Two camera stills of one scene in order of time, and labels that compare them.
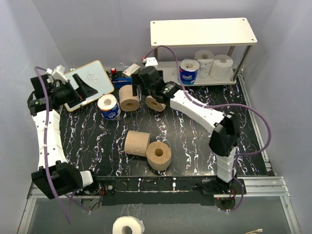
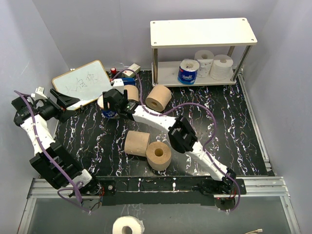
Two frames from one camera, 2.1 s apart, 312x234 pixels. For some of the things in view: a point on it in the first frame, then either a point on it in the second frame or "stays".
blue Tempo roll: (188, 69) stays
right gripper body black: (146, 90) → (125, 95)
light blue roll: (108, 105) stays
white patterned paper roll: (205, 58) stays
